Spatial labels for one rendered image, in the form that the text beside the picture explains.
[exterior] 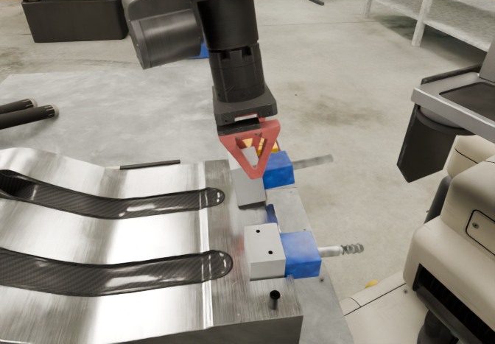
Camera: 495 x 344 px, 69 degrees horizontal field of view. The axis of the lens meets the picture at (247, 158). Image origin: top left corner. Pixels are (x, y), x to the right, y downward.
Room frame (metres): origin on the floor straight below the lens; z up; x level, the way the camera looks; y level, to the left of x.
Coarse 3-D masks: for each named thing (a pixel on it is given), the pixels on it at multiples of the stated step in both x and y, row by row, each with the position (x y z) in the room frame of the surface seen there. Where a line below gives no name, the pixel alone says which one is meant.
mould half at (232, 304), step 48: (96, 192) 0.36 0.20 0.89; (144, 192) 0.37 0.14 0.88; (0, 240) 0.25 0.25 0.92; (48, 240) 0.26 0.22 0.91; (96, 240) 0.28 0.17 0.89; (144, 240) 0.28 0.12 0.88; (192, 240) 0.28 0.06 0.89; (240, 240) 0.28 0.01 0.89; (0, 288) 0.20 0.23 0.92; (192, 288) 0.22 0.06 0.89; (240, 288) 0.22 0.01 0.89; (288, 288) 0.22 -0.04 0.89; (0, 336) 0.16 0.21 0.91; (48, 336) 0.17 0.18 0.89; (96, 336) 0.17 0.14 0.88; (144, 336) 0.17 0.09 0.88; (192, 336) 0.17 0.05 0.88; (240, 336) 0.18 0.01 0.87; (288, 336) 0.19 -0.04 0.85
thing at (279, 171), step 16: (256, 160) 0.35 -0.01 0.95; (272, 160) 0.37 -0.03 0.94; (288, 160) 0.36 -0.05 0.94; (304, 160) 0.37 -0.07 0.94; (320, 160) 0.37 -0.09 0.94; (240, 176) 0.34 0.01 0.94; (272, 176) 0.35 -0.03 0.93; (288, 176) 0.35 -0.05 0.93; (240, 192) 0.33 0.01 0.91; (256, 192) 0.34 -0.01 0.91
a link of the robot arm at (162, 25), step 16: (128, 0) 0.33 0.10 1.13; (144, 0) 0.33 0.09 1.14; (160, 0) 0.34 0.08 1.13; (176, 0) 0.34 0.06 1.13; (128, 16) 0.33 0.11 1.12; (144, 16) 0.33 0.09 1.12; (160, 16) 0.34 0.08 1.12; (176, 16) 0.34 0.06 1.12; (192, 16) 0.34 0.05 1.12; (144, 32) 0.32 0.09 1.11; (160, 32) 0.33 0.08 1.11; (176, 32) 0.33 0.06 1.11; (192, 32) 0.34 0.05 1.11; (144, 48) 0.32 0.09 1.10; (160, 48) 0.33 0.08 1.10; (176, 48) 0.33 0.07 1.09; (192, 48) 0.34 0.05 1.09; (144, 64) 0.32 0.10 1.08; (160, 64) 0.34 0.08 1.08
